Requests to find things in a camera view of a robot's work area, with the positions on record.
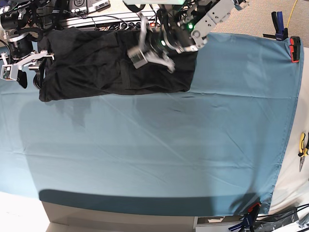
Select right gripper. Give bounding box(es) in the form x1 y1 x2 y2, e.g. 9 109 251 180
1 33 55 89

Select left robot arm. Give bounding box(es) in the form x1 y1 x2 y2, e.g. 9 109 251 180
127 0 250 73

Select blue black clamp top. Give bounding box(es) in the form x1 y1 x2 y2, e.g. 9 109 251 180
270 11 288 41

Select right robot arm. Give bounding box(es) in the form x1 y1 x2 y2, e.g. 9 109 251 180
0 0 54 89

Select white power strip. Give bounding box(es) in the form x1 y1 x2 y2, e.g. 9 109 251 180
65 12 167 31

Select dark grey T-shirt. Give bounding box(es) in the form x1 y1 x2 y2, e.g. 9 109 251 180
38 28 197 102

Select blue table cloth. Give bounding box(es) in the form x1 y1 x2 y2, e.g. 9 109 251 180
0 33 304 216

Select yellow handled pliers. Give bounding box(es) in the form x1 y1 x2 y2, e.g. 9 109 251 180
298 132 309 172

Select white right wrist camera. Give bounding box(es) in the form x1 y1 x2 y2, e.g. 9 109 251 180
0 64 19 81

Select orange blue clamp bottom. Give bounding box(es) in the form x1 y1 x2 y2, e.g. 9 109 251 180
228 202 261 232

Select orange black clamp top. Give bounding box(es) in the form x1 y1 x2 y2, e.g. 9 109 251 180
290 36 301 63

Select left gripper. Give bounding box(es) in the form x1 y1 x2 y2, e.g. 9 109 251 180
138 13 175 73

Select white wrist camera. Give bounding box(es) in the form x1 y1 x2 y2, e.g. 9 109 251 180
0 64 19 81
127 46 148 69

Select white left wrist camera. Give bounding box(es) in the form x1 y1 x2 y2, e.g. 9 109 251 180
127 46 148 69

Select black bag with cords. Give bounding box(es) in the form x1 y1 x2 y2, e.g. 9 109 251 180
253 203 309 232

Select yellow cable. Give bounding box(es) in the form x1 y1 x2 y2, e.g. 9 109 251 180
286 0 297 29

